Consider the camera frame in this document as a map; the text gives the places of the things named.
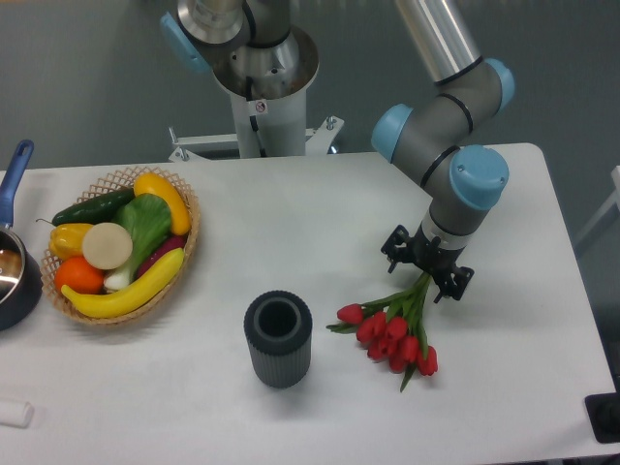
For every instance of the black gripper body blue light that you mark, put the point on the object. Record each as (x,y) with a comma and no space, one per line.
(432,255)

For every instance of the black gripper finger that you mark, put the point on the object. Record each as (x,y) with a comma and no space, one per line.
(397,248)
(452,283)

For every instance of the red tulip bouquet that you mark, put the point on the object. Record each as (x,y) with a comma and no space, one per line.
(391,329)

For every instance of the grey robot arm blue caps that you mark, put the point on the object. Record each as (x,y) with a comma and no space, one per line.
(266,64)

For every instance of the dark grey ribbed vase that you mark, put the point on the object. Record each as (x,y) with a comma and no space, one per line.
(278,330)

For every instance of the black device at table edge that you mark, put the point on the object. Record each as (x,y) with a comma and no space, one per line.
(603,413)

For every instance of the purple eggplant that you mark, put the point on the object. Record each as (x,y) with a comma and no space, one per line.
(173,242)

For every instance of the green bok choy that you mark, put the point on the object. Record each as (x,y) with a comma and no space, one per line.
(119,247)

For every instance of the yellow squash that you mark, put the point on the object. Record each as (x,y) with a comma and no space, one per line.
(157,185)

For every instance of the woven wicker basket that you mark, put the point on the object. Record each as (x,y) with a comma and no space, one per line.
(122,179)

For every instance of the dark green cucumber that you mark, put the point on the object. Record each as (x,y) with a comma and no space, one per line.
(93,211)

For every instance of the yellow banana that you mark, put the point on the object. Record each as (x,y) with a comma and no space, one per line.
(132,297)

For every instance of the orange fruit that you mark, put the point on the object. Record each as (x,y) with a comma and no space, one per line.
(79,275)

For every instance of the yellow bell pepper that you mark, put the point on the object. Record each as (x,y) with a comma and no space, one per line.
(66,240)

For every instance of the white roll object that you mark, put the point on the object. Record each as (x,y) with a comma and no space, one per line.
(15,413)

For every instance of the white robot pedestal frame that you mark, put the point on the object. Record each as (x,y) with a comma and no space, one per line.
(264,128)

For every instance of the white chair frame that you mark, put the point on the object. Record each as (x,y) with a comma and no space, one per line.
(601,220)

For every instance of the blue handled saucepan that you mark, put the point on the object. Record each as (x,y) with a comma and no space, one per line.
(21,279)

